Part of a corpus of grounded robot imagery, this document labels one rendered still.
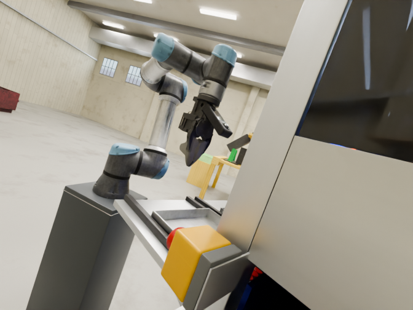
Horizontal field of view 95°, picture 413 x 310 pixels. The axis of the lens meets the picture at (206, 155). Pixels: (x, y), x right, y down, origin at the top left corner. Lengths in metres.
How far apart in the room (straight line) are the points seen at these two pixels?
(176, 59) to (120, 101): 11.53
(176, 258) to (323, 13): 0.40
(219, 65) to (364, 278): 0.52
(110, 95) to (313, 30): 12.43
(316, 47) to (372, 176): 0.19
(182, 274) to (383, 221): 0.23
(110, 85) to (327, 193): 12.74
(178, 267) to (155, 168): 0.66
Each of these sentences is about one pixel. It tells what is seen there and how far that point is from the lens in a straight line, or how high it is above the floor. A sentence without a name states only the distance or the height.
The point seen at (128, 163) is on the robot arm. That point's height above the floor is 0.95.
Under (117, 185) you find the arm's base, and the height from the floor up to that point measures 0.85.
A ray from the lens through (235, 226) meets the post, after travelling 0.33.
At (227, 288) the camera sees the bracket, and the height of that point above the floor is 0.98.
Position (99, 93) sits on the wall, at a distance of 13.22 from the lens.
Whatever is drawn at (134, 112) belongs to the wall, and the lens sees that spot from 11.46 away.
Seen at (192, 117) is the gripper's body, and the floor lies 1.21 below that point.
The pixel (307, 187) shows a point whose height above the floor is 1.15.
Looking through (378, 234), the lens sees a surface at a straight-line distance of 0.28.
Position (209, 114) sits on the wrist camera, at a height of 1.23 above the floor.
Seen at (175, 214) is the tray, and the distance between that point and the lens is 0.66.
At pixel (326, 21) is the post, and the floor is 1.38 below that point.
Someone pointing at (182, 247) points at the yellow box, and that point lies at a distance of 0.28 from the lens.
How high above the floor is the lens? 1.16
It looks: 4 degrees down
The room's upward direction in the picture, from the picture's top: 20 degrees clockwise
